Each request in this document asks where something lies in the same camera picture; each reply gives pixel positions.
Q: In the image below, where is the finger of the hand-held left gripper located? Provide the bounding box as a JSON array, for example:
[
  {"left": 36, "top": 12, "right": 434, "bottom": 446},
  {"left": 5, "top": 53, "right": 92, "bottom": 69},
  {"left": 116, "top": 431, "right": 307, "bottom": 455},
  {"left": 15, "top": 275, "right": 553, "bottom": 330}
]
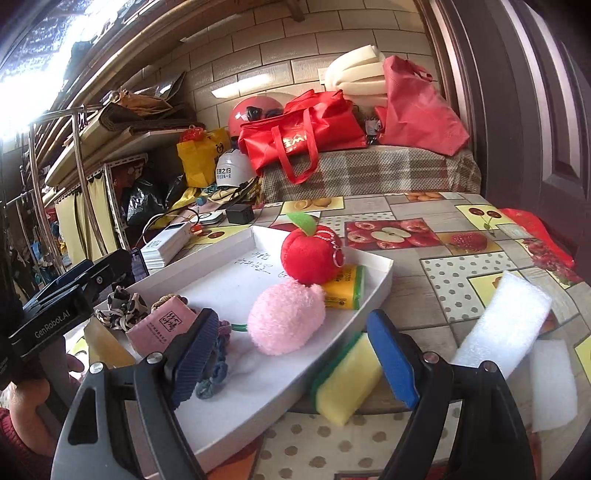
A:
[
  {"left": 69, "top": 248, "right": 136, "bottom": 296},
  {"left": 22, "top": 259, "right": 95, "bottom": 301}
]

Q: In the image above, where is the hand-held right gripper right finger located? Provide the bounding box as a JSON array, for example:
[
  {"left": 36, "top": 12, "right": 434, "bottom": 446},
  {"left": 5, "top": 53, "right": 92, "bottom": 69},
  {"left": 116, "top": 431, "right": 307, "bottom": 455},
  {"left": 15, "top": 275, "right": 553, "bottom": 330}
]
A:
[{"left": 366, "top": 309, "right": 539, "bottom": 480}]

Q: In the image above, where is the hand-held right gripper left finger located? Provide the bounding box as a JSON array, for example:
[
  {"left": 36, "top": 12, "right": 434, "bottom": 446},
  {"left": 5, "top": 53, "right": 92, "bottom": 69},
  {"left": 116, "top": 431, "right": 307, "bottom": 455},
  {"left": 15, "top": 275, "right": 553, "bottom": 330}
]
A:
[{"left": 50, "top": 308, "right": 220, "bottom": 480}]

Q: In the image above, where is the dark blue hair scrunchie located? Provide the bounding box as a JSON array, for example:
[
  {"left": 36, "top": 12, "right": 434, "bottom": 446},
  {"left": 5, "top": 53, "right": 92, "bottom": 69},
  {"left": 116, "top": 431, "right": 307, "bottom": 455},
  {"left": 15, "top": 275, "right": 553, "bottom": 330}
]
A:
[{"left": 195, "top": 318, "right": 232, "bottom": 401}]

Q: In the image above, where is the leopard print scrunchie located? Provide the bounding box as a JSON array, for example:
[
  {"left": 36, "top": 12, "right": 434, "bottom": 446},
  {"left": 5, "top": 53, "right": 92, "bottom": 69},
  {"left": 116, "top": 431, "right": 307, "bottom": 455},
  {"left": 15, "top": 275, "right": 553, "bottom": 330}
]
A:
[{"left": 95, "top": 286, "right": 149, "bottom": 330}]

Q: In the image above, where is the pink tissue packet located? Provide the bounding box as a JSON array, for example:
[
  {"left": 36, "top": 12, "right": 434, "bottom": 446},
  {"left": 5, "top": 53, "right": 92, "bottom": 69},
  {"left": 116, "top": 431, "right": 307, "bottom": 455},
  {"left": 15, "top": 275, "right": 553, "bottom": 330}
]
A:
[{"left": 126, "top": 296, "right": 201, "bottom": 357}]

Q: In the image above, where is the beige braided hair tie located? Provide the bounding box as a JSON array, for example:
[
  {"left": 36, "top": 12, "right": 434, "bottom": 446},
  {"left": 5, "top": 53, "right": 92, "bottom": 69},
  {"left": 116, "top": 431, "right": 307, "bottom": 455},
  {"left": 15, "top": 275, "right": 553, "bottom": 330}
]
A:
[{"left": 148, "top": 295, "right": 190, "bottom": 311}]

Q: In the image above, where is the yellow green sponge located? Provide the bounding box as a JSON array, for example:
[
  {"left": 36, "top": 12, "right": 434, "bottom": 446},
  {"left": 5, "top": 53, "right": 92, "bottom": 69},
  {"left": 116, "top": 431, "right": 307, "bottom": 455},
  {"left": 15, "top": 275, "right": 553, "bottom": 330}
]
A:
[{"left": 310, "top": 332, "right": 384, "bottom": 426}]

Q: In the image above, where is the white cardboard box tray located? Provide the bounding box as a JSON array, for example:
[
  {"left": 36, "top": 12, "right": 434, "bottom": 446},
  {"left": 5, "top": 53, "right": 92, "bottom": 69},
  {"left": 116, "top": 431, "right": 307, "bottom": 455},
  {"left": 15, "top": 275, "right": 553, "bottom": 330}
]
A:
[{"left": 95, "top": 224, "right": 394, "bottom": 474}]

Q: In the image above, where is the yellow tissue packet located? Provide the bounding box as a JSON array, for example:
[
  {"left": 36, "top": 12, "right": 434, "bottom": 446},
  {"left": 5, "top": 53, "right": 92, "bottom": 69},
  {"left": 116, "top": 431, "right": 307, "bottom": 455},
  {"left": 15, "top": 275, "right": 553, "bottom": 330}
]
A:
[{"left": 321, "top": 264, "right": 366, "bottom": 311}]

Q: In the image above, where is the pink plush ball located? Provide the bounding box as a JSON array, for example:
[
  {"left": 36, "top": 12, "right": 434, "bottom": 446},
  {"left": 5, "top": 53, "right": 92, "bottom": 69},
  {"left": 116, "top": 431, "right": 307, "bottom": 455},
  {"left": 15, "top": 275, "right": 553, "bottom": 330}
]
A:
[{"left": 231, "top": 279, "right": 326, "bottom": 356}]

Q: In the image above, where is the long white foam sheet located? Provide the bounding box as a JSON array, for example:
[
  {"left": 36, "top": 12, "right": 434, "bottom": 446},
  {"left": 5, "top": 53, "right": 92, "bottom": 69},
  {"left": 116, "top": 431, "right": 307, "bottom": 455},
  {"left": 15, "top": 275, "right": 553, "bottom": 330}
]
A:
[{"left": 450, "top": 270, "right": 553, "bottom": 380}]

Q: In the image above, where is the red plush apple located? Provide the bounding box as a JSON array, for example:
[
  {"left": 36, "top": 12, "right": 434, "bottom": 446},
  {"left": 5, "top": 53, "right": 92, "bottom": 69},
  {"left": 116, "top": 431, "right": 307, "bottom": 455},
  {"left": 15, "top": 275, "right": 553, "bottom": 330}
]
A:
[{"left": 281, "top": 212, "right": 345, "bottom": 286}]

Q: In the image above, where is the small white foam block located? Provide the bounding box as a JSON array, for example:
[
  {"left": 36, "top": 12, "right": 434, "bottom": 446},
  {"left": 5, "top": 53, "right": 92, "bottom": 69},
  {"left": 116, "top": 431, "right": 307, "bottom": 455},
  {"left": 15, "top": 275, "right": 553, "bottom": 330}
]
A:
[{"left": 529, "top": 339, "right": 579, "bottom": 433}]

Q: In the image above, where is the person's left forearm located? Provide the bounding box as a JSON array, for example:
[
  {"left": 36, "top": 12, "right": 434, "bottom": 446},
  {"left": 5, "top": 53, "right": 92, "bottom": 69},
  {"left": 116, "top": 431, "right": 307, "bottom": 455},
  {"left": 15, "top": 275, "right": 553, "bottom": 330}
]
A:
[{"left": 0, "top": 406, "right": 54, "bottom": 464}]

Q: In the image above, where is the person's left hand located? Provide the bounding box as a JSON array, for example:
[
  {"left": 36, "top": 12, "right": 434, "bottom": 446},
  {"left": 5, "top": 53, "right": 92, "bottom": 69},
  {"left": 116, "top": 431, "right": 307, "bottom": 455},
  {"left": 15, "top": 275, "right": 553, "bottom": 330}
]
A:
[{"left": 0, "top": 354, "right": 86, "bottom": 418}]

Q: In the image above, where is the smartphone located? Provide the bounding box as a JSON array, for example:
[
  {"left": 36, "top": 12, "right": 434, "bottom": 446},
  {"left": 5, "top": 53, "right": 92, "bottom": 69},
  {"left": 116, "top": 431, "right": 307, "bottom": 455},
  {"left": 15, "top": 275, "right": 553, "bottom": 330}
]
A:
[{"left": 130, "top": 248, "right": 151, "bottom": 278}]

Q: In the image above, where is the yellow curtain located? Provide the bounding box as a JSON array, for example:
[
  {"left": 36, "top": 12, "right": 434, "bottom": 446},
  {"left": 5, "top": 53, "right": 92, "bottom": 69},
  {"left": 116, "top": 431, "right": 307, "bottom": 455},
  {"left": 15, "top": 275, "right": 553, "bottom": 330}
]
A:
[{"left": 53, "top": 178, "right": 123, "bottom": 264}]

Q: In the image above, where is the white power bank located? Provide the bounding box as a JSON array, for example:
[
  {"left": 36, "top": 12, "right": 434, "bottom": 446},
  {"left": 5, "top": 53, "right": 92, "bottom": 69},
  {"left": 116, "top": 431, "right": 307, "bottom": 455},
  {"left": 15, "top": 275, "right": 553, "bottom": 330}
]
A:
[{"left": 140, "top": 222, "right": 195, "bottom": 268}]

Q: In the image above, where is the black plastic bag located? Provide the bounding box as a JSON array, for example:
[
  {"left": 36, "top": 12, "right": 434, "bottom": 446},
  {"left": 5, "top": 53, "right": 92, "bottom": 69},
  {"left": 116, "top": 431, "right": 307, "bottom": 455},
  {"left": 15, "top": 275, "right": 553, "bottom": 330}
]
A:
[{"left": 124, "top": 178, "right": 185, "bottom": 227}]

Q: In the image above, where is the steel tube rack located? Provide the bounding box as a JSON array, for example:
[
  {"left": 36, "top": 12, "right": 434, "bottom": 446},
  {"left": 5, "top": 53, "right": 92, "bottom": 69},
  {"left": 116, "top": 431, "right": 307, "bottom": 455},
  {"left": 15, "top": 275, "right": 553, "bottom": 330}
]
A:
[{"left": 0, "top": 104, "right": 121, "bottom": 278}]

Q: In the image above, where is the white shelf board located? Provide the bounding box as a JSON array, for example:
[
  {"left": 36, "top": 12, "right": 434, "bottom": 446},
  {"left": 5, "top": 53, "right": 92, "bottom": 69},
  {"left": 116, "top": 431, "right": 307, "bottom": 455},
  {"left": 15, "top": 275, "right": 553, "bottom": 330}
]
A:
[{"left": 44, "top": 129, "right": 185, "bottom": 188}]

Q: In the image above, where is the black charger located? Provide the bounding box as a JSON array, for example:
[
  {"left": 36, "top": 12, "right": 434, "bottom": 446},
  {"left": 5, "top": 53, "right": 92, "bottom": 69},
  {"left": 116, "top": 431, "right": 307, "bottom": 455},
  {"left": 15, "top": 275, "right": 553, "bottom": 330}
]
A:
[{"left": 225, "top": 203, "right": 256, "bottom": 225}]

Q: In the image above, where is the yellow paper bag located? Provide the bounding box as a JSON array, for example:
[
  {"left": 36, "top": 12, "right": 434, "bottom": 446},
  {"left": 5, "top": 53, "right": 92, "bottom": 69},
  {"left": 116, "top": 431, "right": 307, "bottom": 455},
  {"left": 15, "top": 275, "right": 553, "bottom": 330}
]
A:
[{"left": 177, "top": 128, "right": 232, "bottom": 189}]

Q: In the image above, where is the white helmet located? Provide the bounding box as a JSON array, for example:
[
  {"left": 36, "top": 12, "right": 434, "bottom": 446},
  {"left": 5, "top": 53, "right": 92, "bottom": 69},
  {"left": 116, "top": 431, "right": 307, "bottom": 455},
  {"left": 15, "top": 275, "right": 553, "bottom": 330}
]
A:
[{"left": 215, "top": 148, "right": 257, "bottom": 189}]

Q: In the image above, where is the plaid blanket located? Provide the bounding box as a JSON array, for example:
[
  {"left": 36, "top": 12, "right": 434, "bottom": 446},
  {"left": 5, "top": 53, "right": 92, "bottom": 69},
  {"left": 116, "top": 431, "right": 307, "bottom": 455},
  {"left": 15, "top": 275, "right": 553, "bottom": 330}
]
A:
[{"left": 259, "top": 145, "right": 482, "bottom": 204}]

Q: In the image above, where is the red plastic bag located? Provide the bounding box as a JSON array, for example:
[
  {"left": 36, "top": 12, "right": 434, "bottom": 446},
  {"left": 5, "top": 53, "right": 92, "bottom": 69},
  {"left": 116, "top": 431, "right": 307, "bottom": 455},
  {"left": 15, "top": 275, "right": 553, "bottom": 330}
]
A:
[{"left": 501, "top": 208, "right": 575, "bottom": 284}]

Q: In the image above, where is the pink helmet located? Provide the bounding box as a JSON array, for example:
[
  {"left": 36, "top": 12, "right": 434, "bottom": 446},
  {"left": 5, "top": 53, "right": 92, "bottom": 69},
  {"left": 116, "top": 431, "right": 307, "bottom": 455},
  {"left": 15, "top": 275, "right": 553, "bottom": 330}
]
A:
[{"left": 228, "top": 95, "right": 284, "bottom": 138}]

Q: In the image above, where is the bundle of bamboo poles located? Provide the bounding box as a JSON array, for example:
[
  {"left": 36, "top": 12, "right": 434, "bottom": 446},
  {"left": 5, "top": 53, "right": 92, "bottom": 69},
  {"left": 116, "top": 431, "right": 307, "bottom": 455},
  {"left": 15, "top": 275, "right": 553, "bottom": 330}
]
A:
[{"left": 28, "top": 0, "right": 259, "bottom": 153}]

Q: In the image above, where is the red tote bag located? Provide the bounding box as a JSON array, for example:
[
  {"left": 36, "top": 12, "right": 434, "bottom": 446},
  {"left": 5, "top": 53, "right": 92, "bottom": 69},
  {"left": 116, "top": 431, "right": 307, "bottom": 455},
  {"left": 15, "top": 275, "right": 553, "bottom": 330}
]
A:
[{"left": 238, "top": 90, "right": 369, "bottom": 185}]

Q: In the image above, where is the pinkish red nonwoven bag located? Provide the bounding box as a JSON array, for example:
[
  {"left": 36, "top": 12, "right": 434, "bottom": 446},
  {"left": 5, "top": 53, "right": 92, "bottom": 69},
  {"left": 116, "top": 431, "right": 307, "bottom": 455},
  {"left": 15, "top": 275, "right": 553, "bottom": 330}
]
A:
[{"left": 375, "top": 55, "right": 471, "bottom": 157}]

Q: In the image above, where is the white foam roll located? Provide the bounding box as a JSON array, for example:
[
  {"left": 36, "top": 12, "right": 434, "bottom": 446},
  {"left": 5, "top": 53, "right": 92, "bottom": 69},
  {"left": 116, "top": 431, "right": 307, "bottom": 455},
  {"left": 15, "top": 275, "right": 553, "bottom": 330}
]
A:
[{"left": 323, "top": 45, "right": 389, "bottom": 107}]

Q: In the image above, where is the brown wooden door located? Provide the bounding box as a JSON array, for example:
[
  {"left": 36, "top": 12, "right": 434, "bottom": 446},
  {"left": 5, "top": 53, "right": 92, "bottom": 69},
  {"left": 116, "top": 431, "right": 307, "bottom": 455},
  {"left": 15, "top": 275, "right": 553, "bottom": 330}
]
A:
[{"left": 416, "top": 0, "right": 591, "bottom": 296}]

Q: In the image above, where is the pile of cords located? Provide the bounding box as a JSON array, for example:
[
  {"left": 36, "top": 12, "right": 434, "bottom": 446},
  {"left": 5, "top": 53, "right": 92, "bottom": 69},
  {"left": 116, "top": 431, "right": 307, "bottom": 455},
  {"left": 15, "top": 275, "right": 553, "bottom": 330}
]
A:
[{"left": 203, "top": 178, "right": 262, "bottom": 206}]

